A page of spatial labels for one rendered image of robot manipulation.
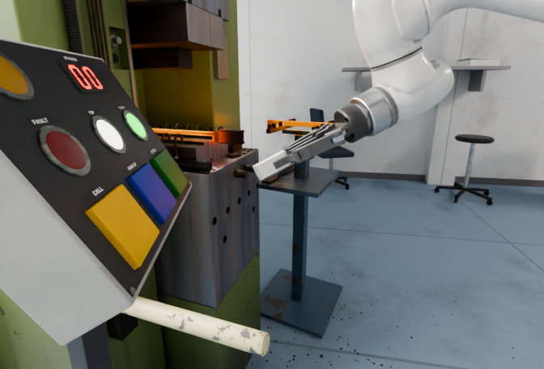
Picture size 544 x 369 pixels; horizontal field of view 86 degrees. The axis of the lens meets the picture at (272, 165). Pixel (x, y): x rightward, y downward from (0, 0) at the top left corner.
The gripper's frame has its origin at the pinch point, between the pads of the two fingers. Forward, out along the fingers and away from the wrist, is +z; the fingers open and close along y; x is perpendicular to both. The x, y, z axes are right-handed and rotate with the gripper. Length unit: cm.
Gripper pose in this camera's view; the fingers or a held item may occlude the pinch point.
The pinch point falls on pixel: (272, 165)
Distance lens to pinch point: 57.5
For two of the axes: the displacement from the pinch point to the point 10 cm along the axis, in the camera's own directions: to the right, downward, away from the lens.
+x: -4.3, -8.7, -2.3
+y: -2.2, -1.5, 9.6
